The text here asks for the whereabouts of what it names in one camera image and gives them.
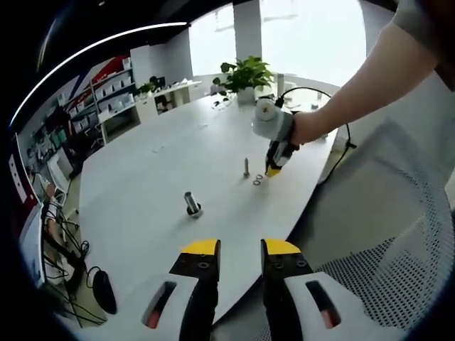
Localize white laptop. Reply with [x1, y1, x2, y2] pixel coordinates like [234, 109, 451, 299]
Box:
[19, 202, 49, 288]

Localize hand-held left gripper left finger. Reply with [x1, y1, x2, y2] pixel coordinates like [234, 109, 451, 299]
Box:
[141, 238, 221, 341]

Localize large black washer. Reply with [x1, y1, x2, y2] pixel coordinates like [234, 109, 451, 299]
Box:
[186, 202, 205, 219]

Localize long ceiling light strip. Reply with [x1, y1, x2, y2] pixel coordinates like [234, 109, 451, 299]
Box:
[10, 21, 188, 125]

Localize tangled black floor cables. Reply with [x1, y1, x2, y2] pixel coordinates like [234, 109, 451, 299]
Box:
[42, 205, 94, 323]

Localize black oval object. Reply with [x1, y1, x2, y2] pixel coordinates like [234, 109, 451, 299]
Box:
[92, 269, 118, 315]

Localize white cabinet desk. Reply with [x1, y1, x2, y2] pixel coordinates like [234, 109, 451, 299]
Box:
[136, 80, 203, 124]

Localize grey mesh office chair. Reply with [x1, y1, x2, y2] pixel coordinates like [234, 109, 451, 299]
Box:
[287, 119, 454, 341]

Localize white shelf unit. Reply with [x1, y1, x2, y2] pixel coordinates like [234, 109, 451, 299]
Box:
[69, 58, 138, 125]

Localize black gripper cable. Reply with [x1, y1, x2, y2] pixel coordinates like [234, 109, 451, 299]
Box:
[274, 87, 358, 185]

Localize person's right hand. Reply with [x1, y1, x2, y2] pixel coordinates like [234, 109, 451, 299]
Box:
[291, 110, 323, 146]

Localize large steel threaded stud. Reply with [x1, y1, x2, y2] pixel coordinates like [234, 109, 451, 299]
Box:
[183, 191, 204, 220]

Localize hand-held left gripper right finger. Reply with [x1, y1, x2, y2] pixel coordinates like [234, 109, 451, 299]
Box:
[261, 238, 346, 341]

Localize potted green plant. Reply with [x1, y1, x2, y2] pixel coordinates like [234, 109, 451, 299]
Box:
[220, 55, 277, 104]

